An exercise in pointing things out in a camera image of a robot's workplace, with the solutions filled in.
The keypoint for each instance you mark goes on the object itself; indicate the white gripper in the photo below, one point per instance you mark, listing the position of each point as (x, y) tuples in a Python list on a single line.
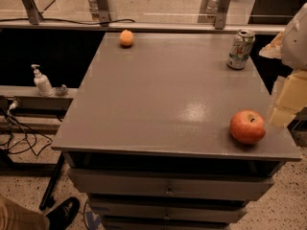
[(296, 45)]

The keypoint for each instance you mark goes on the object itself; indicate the red apple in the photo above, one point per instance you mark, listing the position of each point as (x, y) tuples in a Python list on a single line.
[(247, 127)]

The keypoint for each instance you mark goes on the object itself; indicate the green white soda can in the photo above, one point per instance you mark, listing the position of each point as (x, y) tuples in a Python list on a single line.
[(240, 49)]

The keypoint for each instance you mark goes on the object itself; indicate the grey drawer cabinet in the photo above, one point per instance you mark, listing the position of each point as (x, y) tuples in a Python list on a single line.
[(147, 135)]

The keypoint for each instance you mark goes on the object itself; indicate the orange fruit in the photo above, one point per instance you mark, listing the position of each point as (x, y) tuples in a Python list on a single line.
[(126, 38)]

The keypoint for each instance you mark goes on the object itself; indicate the small grey metal object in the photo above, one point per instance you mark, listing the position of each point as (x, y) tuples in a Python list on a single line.
[(62, 91)]

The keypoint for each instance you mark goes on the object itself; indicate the white pump dispenser bottle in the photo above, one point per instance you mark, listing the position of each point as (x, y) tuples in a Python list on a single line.
[(42, 82)]

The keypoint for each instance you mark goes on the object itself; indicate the black shoe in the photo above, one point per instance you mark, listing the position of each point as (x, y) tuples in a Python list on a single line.
[(61, 217)]

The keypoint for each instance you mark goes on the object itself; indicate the black stand leg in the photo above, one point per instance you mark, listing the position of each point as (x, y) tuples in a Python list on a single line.
[(48, 200)]

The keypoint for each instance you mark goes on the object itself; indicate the white plug connector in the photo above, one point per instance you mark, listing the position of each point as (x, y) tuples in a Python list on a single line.
[(13, 106)]

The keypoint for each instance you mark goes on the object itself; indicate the tan trouser leg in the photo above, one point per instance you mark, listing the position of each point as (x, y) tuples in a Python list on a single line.
[(15, 217)]

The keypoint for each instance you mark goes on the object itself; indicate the right metal bracket post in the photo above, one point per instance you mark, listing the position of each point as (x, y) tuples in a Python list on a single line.
[(214, 12)]

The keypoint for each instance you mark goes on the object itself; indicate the metal bracket post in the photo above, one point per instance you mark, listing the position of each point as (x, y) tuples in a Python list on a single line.
[(214, 12), (106, 10), (34, 16)]

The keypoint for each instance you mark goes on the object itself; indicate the middle metal bracket post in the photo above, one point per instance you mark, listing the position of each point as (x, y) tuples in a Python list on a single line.
[(106, 10)]

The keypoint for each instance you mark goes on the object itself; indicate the left metal bracket post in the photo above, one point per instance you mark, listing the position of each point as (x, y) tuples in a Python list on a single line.
[(34, 16)]

